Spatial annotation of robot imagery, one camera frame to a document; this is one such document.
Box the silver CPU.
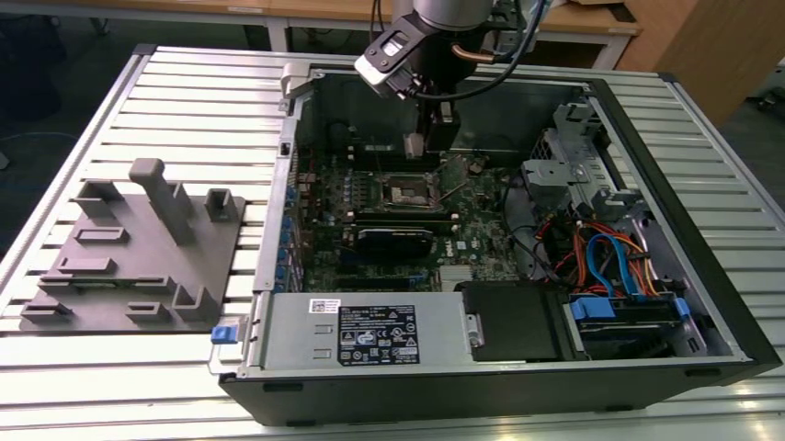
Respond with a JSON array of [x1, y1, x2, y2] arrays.
[[402, 132, 426, 161]]

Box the metal socket cover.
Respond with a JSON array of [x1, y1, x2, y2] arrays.
[[428, 153, 476, 206]]

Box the black plastic bay cover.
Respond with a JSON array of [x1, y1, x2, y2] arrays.
[[456, 279, 580, 365]]

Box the copper bent tube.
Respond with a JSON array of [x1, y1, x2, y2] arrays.
[[451, 41, 495, 64]]

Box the silver metal drive cage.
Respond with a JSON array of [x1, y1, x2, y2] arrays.
[[520, 103, 651, 221]]

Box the black RAM stick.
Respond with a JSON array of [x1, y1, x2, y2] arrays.
[[353, 209, 455, 221]]

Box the green motherboard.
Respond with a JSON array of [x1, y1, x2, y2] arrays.
[[293, 151, 535, 293]]

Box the black graphics card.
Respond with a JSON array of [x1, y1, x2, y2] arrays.
[[353, 225, 438, 259]]

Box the small silver heatsink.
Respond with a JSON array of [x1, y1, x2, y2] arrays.
[[438, 264, 476, 282]]

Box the wooden cabinet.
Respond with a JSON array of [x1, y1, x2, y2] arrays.
[[615, 0, 785, 128]]

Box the hard disk in blue carrier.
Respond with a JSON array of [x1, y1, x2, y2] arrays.
[[566, 293, 691, 362]]

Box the grey parts rack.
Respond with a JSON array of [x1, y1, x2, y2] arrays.
[[17, 157, 248, 333]]

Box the grey power supply unit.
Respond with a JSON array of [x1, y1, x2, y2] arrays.
[[241, 289, 476, 368]]

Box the black PC case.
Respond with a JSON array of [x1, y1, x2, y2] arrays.
[[217, 62, 783, 428]]

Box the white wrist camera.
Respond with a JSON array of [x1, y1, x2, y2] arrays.
[[353, 22, 426, 101]]

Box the blue data wire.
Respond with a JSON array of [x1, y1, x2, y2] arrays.
[[584, 233, 644, 302]]

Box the orange power wires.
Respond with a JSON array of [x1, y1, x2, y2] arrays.
[[554, 220, 670, 300]]

